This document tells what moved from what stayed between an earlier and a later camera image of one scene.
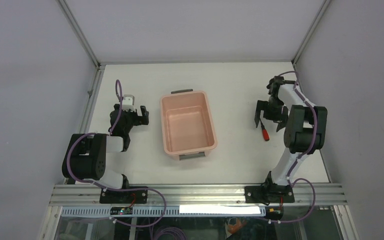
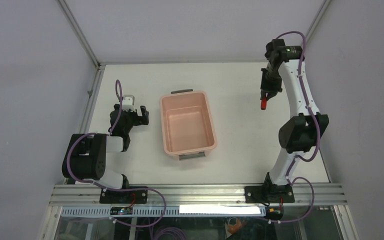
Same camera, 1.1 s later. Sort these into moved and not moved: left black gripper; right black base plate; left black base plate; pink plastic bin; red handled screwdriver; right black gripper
Moved: red handled screwdriver; right black gripper
Not moved: pink plastic bin; left black base plate; right black base plate; left black gripper
